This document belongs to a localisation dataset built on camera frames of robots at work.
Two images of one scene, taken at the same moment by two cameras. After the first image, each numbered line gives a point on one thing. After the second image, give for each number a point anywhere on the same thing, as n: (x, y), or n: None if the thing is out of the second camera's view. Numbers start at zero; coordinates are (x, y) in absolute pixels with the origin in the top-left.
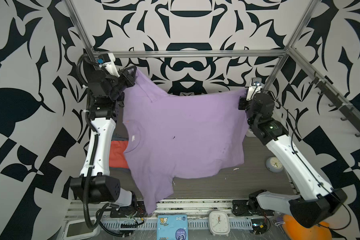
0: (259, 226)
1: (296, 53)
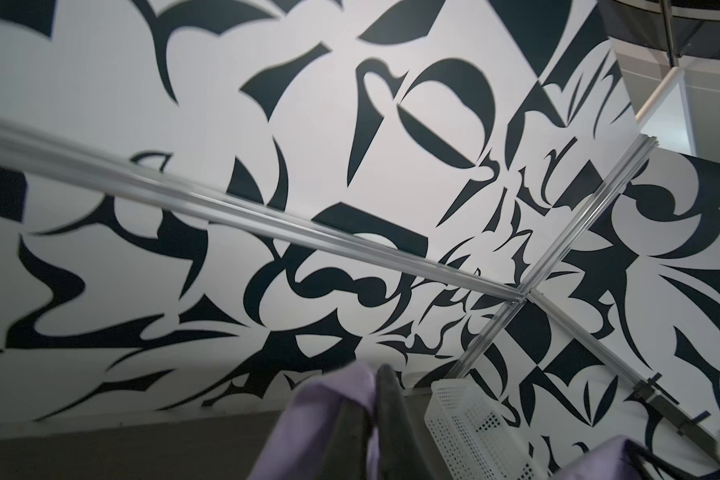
0: None
1: (90, 151)
